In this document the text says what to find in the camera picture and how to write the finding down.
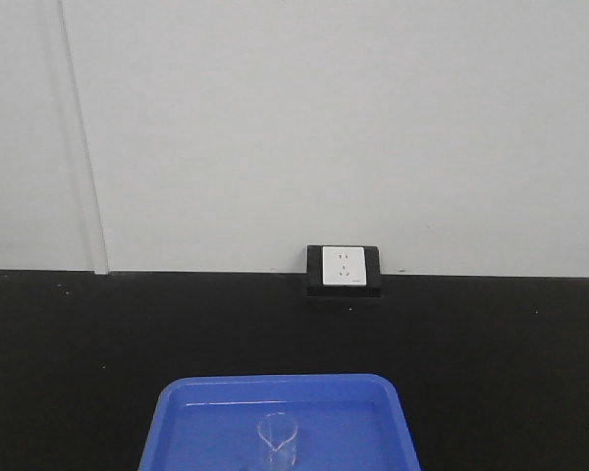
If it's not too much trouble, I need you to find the clear glass beaker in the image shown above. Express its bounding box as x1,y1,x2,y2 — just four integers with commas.
256,412,298,471

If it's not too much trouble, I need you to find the blue plastic tray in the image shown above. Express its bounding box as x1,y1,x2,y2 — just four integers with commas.
138,374,420,470

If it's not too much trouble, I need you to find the black socket housing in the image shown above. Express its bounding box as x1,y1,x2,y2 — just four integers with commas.
306,245,382,298

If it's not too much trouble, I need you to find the white wall power socket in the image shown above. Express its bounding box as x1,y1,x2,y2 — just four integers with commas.
321,246,367,287

